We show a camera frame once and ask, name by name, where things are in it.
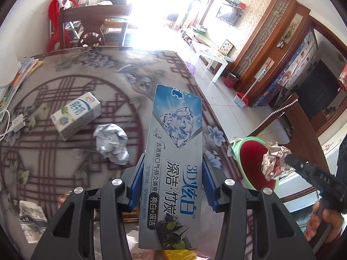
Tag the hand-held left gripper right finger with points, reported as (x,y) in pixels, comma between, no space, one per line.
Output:
(210,187)

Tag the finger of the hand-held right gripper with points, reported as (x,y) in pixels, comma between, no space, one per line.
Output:
(296,165)

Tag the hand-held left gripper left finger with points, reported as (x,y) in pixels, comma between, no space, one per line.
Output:
(137,180)

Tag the foil ball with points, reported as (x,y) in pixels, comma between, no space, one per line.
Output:
(275,159)

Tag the grey toothpaste box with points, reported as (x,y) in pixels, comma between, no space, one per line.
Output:
(176,168)

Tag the printed paper ball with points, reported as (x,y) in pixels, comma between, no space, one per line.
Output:
(111,143)

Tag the green rimmed red bin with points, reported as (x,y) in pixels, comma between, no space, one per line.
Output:
(249,162)

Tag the person's right hand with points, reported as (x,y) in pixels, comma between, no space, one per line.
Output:
(311,222)

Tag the wooden chair with beaded trim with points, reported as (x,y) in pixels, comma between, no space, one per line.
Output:
(295,124)

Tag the yellow packet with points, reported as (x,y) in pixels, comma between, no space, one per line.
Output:
(179,256)

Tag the red white dustpan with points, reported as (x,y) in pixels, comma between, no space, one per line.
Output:
(241,100)

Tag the white green milk carton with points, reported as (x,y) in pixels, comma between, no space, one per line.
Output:
(73,116)

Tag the blue printed poster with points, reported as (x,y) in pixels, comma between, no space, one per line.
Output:
(292,70)

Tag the red bucket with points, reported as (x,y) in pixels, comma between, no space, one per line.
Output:
(231,80)

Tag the torn newspaper piece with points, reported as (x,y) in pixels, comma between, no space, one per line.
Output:
(32,219)

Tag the purple plastic stool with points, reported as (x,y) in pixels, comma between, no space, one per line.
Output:
(190,68)

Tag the wooden lattice partition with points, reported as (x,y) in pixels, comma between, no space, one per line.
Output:
(265,40)

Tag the white coffee table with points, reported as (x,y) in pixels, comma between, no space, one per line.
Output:
(208,54)

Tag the stack of books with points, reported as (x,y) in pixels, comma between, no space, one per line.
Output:
(16,78)

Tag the white round container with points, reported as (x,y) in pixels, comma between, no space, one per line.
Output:
(6,73)

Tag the dark wooden dining chair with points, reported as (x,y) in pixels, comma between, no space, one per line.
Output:
(95,12)

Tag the red bag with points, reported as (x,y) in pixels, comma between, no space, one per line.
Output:
(54,13)

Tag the wall television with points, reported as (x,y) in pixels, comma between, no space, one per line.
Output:
(227,15)

